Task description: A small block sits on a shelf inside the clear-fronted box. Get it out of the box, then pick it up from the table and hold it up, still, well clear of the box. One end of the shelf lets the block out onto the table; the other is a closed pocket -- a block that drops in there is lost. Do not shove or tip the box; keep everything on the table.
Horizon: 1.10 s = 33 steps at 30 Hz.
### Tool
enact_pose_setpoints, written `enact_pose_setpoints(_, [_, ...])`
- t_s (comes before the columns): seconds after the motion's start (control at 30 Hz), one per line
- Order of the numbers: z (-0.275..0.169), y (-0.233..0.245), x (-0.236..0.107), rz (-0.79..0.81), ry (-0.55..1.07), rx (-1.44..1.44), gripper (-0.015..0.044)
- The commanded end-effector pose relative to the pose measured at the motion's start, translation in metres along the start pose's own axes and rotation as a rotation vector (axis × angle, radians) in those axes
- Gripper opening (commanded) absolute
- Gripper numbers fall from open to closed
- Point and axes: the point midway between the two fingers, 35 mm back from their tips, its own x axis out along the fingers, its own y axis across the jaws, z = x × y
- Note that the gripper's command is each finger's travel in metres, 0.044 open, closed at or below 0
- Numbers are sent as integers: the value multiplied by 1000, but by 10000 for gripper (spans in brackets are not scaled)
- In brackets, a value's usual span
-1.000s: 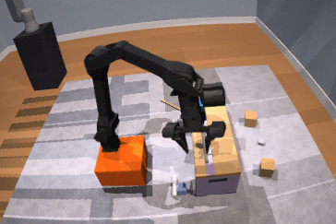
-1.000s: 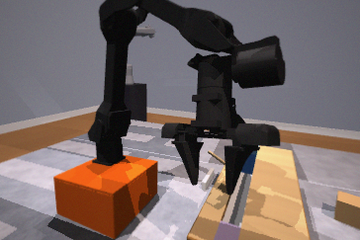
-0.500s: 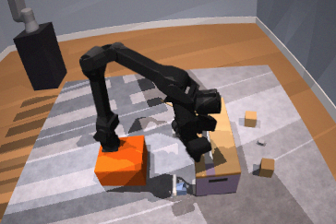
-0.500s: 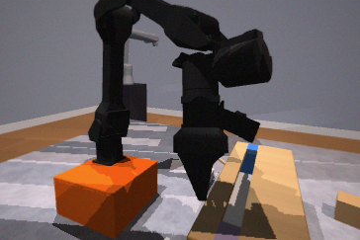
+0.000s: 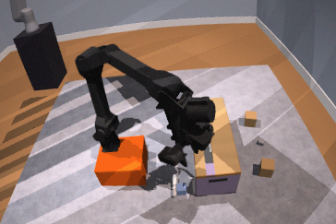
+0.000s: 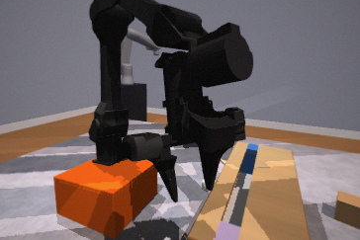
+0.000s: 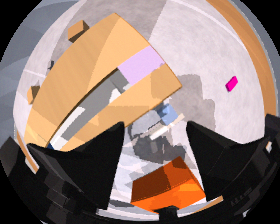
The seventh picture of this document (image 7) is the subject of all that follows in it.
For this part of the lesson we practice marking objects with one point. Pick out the small blue block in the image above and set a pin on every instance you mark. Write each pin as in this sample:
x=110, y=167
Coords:
x=167, y=113

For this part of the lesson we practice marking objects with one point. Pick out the small magenta block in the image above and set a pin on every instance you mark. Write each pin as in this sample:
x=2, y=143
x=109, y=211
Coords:
x=231, y=83

